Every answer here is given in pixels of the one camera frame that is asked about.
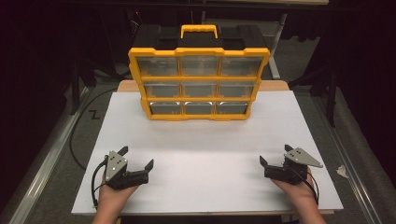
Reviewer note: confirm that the black stand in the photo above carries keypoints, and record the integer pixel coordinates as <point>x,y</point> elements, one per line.
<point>332,99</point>
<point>75,90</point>

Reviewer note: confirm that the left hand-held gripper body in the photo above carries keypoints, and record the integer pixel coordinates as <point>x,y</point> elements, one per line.
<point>115,165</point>

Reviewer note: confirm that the set of clear plastic drawers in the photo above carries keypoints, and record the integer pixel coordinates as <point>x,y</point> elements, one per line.
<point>199,66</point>

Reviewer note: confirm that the white table sheet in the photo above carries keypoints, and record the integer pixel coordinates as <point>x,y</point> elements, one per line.
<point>199,161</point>

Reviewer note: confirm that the grey metal pole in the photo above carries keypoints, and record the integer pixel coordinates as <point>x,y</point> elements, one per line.
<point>275,65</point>

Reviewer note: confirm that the person's right hand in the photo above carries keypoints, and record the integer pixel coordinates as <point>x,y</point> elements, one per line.
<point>294,190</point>

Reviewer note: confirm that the person's left hand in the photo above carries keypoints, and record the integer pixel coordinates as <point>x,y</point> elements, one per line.
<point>114,195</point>

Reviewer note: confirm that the crumpled white paper scrap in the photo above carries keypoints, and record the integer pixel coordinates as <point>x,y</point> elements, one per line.
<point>342,171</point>

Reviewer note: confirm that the metal floor rail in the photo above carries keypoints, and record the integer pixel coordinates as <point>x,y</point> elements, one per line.
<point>348,155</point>
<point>43,161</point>

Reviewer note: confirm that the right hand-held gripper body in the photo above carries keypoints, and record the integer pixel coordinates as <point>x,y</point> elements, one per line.
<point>299,157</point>

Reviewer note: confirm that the yellow and black drawer organizer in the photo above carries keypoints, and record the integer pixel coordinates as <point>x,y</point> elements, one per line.
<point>199,99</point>

